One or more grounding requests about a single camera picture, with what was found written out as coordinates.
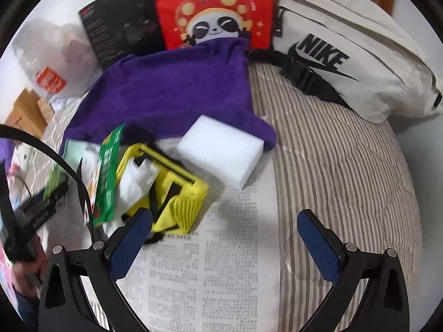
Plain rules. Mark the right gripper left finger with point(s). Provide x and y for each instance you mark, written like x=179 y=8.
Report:
x=64 y=305

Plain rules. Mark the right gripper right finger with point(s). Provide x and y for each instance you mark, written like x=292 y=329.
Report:
x=384 y=305

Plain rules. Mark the green label strip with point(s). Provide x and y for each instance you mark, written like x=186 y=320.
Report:
x=108 y=158

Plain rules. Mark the white sock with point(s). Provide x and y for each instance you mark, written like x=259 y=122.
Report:
x=135 y=183

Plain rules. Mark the yellow black mask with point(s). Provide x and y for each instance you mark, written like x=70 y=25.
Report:
x=176 y=197

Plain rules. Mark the white sponge block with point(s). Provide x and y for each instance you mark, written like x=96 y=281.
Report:
x=226 y=152

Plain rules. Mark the person's left hand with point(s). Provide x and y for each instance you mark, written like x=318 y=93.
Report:
x=21 y=269

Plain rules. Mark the brown wooden box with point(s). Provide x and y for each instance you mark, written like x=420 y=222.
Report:
x=31 y=113

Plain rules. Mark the striped quilted bedspread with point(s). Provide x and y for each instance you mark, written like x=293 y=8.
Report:
x=349 y=172

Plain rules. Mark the newspaper sheet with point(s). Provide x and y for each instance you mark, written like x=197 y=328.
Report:
x=223 y=276

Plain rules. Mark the white Miniso shopping bag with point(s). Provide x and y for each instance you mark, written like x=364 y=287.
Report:
x=58 y=60

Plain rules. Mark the purple fleece towel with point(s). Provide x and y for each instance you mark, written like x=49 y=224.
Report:
x=160 y=96

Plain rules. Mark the black headset box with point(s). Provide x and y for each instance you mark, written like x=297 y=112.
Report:
x=118 y=28

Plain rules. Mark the white Nike waist bag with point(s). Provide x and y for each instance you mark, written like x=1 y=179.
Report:
x=352 y=53

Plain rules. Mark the red panda paper bag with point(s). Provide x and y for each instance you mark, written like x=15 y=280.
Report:
x=190 y=22

